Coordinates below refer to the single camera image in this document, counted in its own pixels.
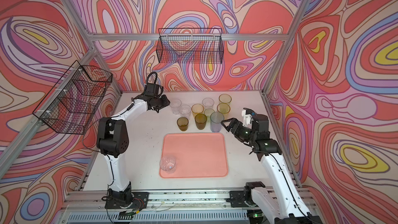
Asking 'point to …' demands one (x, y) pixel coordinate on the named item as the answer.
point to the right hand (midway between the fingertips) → (226, 130)
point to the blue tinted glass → (215, 118)
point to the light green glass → (208, 112)
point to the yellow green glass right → (224, 109)
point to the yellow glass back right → (225, 98)
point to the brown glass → (182, 123)
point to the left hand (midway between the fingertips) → (170, 102)
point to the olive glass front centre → (200, 120)
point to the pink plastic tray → (197, 155)
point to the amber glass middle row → (197, 109)
